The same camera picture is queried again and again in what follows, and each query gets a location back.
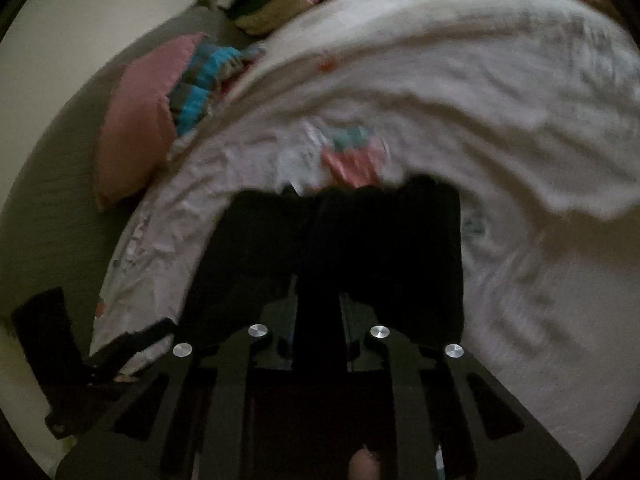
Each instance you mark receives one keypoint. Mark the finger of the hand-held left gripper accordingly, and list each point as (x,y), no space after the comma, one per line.
(135,347)

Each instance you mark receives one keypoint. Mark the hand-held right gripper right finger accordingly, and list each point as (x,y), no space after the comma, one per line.
(410,385)

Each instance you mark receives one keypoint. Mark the green padded headboard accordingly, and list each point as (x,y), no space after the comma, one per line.
(60,185)

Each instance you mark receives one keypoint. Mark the person's right hand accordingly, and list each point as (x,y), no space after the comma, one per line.
(364,465)

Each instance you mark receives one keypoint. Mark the black small garment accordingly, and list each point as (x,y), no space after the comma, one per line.
(350,240)

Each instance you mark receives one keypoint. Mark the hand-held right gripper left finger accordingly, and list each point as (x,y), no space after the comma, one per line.
(230,385)

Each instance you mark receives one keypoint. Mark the stack of folded clothes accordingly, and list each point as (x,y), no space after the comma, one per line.
(270,5)

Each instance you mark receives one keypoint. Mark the blue striped cloth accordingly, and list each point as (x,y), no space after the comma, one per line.
(200,95)

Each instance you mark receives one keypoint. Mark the pink pillow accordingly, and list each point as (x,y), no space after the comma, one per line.
(135,120)

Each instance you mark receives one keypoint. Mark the small grey brown object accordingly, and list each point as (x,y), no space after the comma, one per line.
(206,2)

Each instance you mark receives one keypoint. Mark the printed cream bed sheet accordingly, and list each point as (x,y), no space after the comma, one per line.
(450,85)

